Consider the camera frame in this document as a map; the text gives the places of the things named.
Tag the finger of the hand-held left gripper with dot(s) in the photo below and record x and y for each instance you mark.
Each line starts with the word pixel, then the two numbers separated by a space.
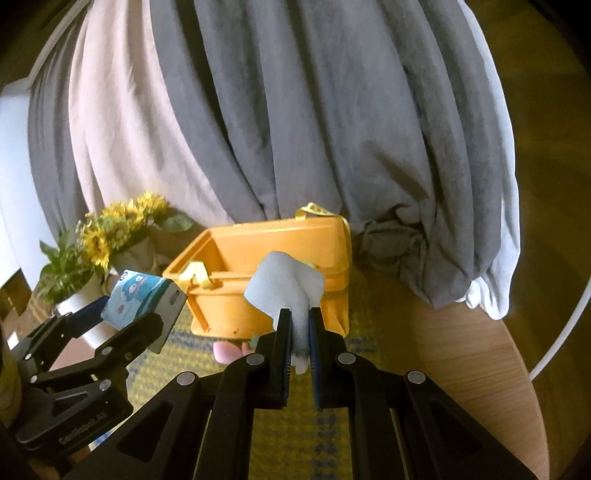
pixel 83 314
pixel 138 334

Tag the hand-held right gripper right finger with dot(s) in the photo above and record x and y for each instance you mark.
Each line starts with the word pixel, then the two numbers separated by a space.
pixel 316 369

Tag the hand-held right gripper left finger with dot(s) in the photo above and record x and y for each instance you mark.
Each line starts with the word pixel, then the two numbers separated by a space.
pixel 281 369

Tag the blue tissue pack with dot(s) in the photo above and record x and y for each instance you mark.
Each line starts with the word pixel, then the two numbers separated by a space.
pixel 134 295

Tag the white cloth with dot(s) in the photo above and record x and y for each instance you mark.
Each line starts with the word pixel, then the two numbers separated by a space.
pixel 286 281

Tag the orange plastic crate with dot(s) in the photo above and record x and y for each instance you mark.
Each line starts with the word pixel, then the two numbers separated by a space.
pixel 221 300

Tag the green leafy plant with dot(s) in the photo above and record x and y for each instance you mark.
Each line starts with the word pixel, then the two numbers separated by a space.
pixel 64 272

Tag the small pink pastel toy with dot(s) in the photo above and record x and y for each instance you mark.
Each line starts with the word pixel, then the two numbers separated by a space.
pixel 227 353

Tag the yellow plaid blanket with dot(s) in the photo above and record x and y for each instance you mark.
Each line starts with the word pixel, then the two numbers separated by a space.
pixel 295 443

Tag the grey green vase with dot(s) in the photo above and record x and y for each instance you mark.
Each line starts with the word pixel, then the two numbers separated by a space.
pixel 134 254

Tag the sunflower bouquet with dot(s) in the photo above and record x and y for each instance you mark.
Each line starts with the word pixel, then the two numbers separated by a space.
pixel 111 226

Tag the grey curtain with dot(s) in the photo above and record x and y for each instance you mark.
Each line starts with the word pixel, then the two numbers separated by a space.
pixel 323 115
pixel 51 152

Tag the pink curtain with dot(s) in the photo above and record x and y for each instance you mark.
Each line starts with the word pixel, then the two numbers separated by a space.
pixel 138 115

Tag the white sheer curtain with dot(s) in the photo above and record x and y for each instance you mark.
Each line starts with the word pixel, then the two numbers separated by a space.
pixel 498 230

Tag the white hoop tube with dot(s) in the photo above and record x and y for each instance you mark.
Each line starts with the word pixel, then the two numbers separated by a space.
pixel 554 351

